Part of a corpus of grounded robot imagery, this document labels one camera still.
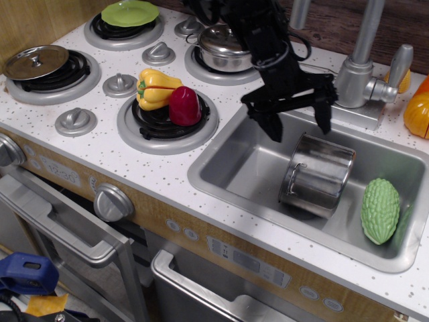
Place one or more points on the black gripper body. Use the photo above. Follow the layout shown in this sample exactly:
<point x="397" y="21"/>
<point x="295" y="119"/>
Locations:
<point x="287" y="87"/>

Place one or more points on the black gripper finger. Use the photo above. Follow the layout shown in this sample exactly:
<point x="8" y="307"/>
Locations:
<point x="270" y="124"/>
<point x="323" y="114"/>

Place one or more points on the tall steel pot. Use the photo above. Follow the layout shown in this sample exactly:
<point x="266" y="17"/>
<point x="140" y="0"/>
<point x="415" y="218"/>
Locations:
<point x="316" y="175"/>

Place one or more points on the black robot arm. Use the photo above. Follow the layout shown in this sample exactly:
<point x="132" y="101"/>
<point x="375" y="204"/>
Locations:
<point x="261" y="28"/>

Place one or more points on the silver sink basin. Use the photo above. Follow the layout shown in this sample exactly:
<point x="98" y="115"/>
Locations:
<point x="245" y="168"/>

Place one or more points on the small lidded steel pot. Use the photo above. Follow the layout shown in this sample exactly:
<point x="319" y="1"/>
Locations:
<point x="217" y="48"/>

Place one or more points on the steel pot lid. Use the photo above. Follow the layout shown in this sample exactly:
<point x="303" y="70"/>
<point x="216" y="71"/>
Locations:
<point x="35" y="62"/>

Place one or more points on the silver toy faucet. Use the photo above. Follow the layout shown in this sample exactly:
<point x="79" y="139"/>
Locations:
<point x="362" y="97"/>

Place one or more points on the yellow corn toy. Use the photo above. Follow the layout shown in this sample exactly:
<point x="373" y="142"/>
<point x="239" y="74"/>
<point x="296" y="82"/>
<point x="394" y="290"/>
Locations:
<point x="405" y="83"/>

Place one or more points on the red bell pepper toy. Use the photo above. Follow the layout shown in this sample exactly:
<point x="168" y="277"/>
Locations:
<point x="184" y="107"/>

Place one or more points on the orange pumpkin toy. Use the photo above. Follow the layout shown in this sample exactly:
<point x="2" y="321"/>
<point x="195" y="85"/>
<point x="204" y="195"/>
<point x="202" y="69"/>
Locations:
<point x="416" y="113"/>

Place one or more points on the grey stove knob back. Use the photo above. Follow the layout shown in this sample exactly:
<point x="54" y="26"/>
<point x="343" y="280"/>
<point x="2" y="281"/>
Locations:
<point x="190" y="26"/>

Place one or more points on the grey stove knob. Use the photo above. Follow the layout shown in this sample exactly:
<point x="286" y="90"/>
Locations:
<point x="120" y="86"/>
<point x="158" y="55"/>
<point x="190" y="26"/>
<point x="76" y="122"/>

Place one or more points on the green bitter gourd toy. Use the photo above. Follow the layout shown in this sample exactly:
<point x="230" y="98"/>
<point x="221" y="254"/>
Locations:
<point x="380" y="210"/>

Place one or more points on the front right stove burner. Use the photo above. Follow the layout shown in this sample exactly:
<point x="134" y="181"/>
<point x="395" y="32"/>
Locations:
<point x="152" y="132"/>

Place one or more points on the yellow bell pepper toy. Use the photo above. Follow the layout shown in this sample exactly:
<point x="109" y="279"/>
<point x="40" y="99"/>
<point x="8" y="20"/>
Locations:
<point x="155" y="88"/>

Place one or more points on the grey stove knob upper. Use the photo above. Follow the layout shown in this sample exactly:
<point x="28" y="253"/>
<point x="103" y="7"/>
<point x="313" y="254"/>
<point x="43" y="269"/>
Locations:
<point x="158" y="55"/>

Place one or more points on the grey stove knob middle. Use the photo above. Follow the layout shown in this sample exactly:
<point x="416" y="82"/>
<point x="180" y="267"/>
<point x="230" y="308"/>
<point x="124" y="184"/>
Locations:
<point x="120" y="86"/>

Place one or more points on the green plastic plate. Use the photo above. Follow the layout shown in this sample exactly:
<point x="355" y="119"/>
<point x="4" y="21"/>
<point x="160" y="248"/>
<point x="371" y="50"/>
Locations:
<point x="129" y="13"/>

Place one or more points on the silver oven dial right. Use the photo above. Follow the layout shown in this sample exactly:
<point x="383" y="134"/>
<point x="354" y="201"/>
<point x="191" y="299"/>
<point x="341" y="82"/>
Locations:
<point x="111" y="204"/>

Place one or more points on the silver oven dial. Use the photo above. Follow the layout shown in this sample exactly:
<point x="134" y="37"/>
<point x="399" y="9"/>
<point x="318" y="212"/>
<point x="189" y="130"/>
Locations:
<point x="11" y="153"/>
<point x="111" y="204"/>

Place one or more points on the back left stove burner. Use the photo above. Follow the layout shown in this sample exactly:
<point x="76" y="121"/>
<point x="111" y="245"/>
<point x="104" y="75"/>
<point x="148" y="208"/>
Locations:
<point x="102" y="35"/>

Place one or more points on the silver dishwasher door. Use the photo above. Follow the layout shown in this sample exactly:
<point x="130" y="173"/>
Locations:
<point x="191" y="288"/>

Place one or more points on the grey stove knob front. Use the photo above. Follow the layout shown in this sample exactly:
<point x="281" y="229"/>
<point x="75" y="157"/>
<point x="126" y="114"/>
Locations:
<point x="76" y="122"/>

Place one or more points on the front left stove burner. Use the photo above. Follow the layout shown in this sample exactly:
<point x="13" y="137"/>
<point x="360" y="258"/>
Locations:
<point x="57" y="96"/>

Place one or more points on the silver oven door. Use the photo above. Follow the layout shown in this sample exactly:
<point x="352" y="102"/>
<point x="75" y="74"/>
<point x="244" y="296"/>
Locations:
<point x="94" y="261"/>

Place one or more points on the silver oven dial left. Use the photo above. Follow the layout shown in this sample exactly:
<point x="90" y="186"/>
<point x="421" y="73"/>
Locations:
<point x="11" y="153"/>

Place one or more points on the blue clamp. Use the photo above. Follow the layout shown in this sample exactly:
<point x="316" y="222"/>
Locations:
<point x="28" y="274"/>

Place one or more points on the yellow tape piece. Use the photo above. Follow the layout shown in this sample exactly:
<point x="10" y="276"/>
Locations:
<point x="40" y="305"/>

